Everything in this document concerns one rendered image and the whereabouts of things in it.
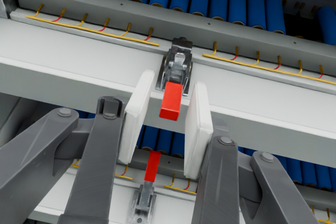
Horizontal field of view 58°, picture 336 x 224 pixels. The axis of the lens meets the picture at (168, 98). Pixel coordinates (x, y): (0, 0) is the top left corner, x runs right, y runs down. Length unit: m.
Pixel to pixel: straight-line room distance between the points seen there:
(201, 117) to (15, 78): 0.19
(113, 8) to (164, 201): 0.24
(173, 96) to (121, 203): 0.22
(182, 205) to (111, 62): 0.21
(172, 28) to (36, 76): 0.13
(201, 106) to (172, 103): 0.03
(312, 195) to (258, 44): 0.23
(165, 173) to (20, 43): 0.23
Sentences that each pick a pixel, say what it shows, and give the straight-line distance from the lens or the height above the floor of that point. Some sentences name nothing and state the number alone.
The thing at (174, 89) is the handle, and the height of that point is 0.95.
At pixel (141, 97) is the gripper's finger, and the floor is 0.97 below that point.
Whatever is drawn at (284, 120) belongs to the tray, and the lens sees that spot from 0.27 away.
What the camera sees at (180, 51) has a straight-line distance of 0.24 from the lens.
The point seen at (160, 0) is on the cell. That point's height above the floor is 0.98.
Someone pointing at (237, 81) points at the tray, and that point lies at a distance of 0.28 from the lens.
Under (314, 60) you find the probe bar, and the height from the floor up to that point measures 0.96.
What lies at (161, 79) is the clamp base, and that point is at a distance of 0.26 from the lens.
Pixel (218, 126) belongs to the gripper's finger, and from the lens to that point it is 0.17.
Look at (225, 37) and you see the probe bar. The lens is 0.29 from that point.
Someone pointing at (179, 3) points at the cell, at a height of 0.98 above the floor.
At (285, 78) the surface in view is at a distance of 0.30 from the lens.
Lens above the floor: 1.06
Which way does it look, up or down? 33 degrees down
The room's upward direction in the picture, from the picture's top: 14 degrees clockwise
